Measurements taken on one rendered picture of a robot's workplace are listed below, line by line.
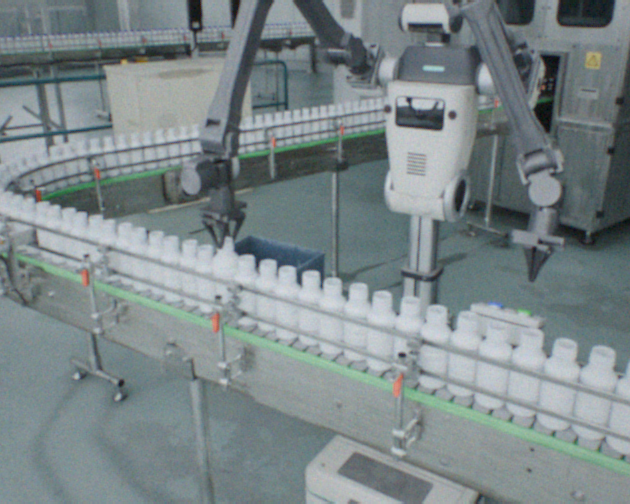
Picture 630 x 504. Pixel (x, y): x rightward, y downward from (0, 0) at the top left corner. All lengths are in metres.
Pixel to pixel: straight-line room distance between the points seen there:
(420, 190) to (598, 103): 3.08
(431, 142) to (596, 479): 0.95
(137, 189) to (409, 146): 1.49
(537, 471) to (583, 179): 3.77
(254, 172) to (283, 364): 1.88
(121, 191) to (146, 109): 2.54
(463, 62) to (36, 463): 2.19
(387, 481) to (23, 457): 1.51
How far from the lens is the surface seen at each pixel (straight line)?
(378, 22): 7.43
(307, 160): 3.40
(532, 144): 1.33
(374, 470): 2.21
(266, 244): 2.17
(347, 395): 1.37
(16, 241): 2.03
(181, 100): 5.51
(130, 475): 2.69
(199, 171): 1.35
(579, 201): 4.94
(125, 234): 1.73
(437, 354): 1.25
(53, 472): 2.80
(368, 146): 3.68
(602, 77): 4.75
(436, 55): 1.82
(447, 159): 1.76
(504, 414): 1.26
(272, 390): 1.50
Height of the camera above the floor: 1.73
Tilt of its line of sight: 22 degrees down
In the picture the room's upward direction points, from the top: 1 degrees counter-clockwise
